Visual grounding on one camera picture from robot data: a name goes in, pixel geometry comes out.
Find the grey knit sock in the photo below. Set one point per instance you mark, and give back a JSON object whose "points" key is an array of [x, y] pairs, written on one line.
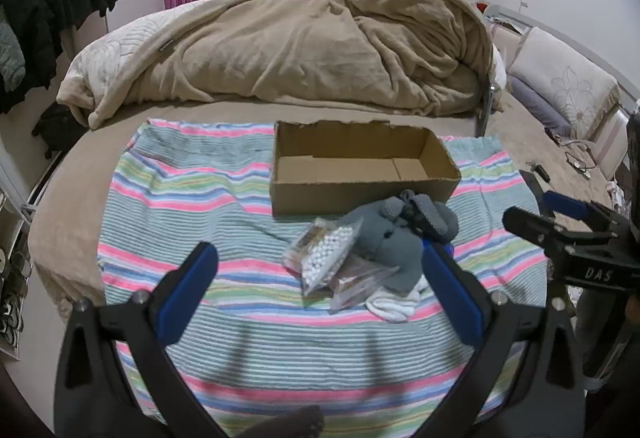
{"points": [[435, 218], [387, 243]]}

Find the white sock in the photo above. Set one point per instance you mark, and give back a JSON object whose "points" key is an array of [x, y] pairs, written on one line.
{"points": [[391, 308]]}

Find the clear plastic packet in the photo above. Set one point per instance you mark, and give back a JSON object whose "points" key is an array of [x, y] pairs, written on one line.
{"points": [[360, 284]]}

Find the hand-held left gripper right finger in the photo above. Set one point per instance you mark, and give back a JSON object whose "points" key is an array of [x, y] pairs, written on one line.
{"points": [[452, 292]]}

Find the metal bed rail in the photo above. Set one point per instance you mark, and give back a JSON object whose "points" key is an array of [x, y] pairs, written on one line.
{"points": [[485, 103]]}

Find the beige bed sheet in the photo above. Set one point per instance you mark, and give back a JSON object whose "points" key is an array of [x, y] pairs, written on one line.
{"points": [[75, 198]]}

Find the grey jacket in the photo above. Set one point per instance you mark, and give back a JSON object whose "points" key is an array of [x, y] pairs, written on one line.
{"points": [[10, 53]]}

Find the bag of white beads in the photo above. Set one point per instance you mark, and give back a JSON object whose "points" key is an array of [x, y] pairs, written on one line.
{"points": [[325, 253]]}

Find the grey pillow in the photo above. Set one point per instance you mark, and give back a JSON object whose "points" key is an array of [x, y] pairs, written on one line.
{"points": [[537, 105]]}

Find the black bag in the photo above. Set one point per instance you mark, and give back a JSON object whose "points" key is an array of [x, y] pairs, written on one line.
{"points": [[60, 128]]}

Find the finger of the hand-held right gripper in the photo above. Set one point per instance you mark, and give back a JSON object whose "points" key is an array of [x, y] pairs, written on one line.
{"points": [[530, 223], [566, 204]]}

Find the white quilt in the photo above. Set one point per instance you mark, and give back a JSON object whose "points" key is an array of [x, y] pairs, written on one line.
{"points": [[110, 53]]}

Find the flower print pillow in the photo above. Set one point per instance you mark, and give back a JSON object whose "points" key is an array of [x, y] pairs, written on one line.
{"points": [[565, 78]]}

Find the striped cloth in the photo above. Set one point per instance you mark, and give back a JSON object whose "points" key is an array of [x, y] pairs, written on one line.
{"points": [[200, 198]]}

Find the beige blanket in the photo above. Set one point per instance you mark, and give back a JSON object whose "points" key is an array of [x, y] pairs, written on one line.
{"points": [[300, 53]]}

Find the metal headboard frame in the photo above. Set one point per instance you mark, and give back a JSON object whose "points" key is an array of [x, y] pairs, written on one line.
{"points": [[550, 23]]}

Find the brown cardboard box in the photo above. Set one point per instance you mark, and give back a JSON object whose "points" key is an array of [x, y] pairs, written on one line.
{"points": [[350, 195]]}

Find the dark shoes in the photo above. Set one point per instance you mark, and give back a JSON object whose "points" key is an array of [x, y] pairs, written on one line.
{"points": [[12, 298]]}

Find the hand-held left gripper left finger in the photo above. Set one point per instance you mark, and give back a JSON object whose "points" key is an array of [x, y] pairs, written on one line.
{"points": [[186, 293]]}

